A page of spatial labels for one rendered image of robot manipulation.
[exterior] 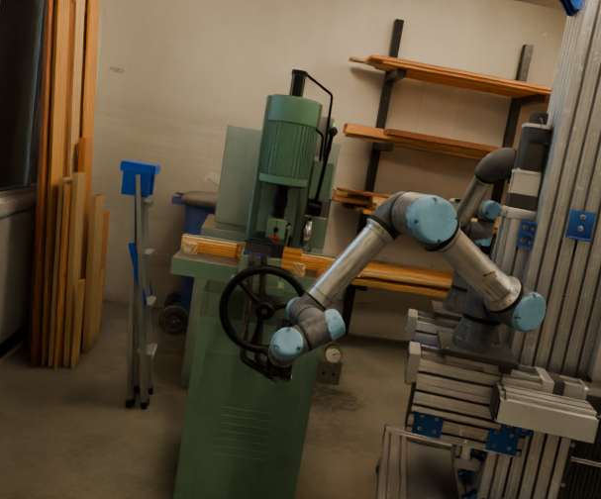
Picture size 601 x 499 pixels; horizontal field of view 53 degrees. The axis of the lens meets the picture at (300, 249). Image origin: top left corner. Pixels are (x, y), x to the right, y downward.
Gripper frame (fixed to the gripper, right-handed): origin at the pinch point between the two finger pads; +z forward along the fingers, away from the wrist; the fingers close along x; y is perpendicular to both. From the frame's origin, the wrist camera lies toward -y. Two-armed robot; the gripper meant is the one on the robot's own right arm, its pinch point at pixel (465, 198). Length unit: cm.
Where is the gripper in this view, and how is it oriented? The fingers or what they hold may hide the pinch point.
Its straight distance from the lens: 297.1
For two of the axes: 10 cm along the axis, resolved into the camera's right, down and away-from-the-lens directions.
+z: -0.7, -1.6, 9.8
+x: 10.0, 0.1, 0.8
